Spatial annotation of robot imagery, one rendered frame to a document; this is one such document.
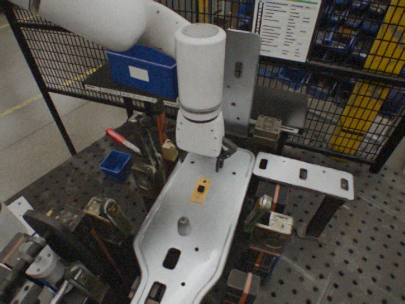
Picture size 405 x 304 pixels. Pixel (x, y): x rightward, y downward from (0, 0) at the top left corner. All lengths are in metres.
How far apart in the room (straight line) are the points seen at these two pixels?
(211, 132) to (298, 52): 0.59
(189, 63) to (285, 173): 0.49
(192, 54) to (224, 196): 0.42
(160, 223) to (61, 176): 0.72
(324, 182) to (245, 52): 0.43
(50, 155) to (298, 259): 2.12
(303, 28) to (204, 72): 0.61
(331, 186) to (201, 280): 0.45
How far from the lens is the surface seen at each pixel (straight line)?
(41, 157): 2.58
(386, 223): 1.25
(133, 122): 0.63
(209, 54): 0.44
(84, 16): 0.41
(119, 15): 0.41
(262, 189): 0.79
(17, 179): 2.51
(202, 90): 0.47
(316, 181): 0.83
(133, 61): 1.04
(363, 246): 1.15
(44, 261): 0.61
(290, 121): 0.95
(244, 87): 0.80
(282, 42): 1.03
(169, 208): 0.71
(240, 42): 0.75
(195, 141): 0.57
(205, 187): 0.74
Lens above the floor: 1.60
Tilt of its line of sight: 46 degrees down
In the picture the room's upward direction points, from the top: straight up
